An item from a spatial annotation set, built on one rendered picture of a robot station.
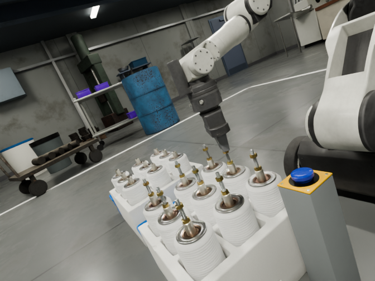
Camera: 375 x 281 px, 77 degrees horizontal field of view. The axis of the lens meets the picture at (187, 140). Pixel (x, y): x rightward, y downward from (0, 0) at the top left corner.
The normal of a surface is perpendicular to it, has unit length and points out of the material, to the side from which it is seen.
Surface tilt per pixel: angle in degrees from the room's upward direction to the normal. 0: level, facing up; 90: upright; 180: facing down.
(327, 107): 38
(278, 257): 90
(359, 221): 0
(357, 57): 51
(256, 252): 90
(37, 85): 90
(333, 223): 90
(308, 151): 45
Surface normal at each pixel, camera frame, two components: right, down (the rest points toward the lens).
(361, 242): -0.38, -0.89
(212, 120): 0.11, 0.22
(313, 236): -0.80, 0.44
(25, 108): 0.47, 0.04
